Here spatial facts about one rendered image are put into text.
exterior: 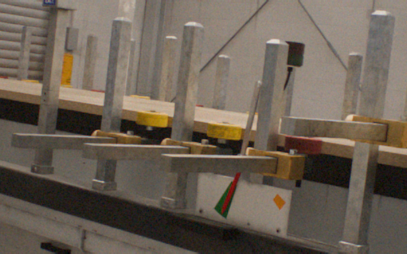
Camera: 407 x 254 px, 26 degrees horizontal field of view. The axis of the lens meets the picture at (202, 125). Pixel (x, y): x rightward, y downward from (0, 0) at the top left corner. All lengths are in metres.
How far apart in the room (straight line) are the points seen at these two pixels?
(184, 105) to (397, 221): 0.54
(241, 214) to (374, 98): 0.40
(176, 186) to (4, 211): 0.72
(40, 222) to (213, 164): 0.89
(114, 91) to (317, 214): 0.59
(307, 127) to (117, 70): 0.83
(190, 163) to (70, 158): 1.07
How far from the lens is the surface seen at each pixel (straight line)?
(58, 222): 2.42
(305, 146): 1.90
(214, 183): 1.96
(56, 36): 2.42
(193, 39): 2.04
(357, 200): 1.75
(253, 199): 1.89
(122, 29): 2.22
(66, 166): 2.70
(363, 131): 1.64
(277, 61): 1.88
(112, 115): 2.22
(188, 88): 2.04
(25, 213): 2.54
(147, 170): 2.44
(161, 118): 2.25
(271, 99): 1.87
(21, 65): 4.41
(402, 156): 1.88
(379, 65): 1.73
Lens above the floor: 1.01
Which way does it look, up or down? 3 degrees down
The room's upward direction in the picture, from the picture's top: 7 degrees clockwise
